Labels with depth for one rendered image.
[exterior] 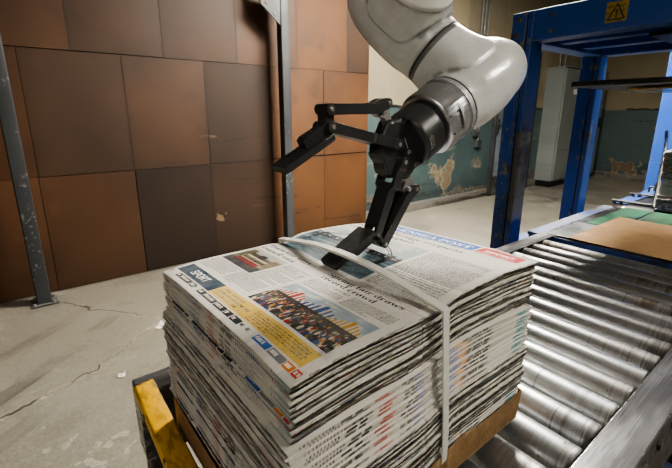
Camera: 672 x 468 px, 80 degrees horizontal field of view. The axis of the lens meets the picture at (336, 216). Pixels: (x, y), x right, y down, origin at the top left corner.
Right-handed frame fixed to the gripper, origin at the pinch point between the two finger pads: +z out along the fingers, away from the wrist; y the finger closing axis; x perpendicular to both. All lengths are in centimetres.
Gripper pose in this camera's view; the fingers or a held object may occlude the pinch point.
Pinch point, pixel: (312, 215)
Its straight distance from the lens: 45.4
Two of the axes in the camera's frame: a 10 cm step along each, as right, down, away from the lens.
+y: 3.7, 7.9, 4.9
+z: -7.1, 5.8, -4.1
